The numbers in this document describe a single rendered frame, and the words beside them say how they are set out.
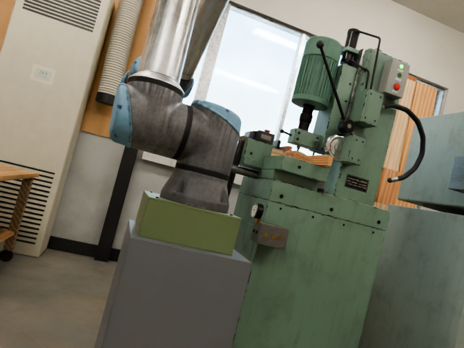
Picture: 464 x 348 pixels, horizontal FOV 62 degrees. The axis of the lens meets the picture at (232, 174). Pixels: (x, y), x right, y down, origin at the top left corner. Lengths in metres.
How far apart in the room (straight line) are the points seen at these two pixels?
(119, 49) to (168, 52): 1.84
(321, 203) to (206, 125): 0.82
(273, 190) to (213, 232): 0.65
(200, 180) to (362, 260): 1.02
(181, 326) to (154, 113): 0.51
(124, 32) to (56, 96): 0.64
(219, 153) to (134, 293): 0.39
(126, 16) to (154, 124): 2.02
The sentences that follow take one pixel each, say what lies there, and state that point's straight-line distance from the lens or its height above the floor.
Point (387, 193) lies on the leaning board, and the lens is 3.44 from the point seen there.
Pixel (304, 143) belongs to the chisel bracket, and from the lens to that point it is 1.84.
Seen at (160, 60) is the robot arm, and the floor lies 0.98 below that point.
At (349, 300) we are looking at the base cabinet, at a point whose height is 0.38.
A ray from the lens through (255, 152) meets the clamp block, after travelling 1.74.
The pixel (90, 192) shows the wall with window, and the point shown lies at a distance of 2.96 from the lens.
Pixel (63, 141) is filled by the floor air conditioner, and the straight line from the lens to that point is 2.67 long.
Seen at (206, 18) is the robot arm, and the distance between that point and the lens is 1.37.
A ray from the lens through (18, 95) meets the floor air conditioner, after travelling 2.74.
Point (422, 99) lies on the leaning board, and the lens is 3.84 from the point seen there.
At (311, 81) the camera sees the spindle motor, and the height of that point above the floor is 1.28.
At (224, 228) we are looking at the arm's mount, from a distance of 0.98.
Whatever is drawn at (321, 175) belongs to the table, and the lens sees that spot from 1.61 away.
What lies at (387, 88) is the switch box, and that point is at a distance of 1.93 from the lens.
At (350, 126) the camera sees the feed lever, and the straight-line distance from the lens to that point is 1.80.
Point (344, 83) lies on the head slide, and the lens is 1.93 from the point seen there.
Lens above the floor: 0.71
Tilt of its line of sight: 3 degrees up
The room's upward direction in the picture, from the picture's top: 15 degrees clockwise
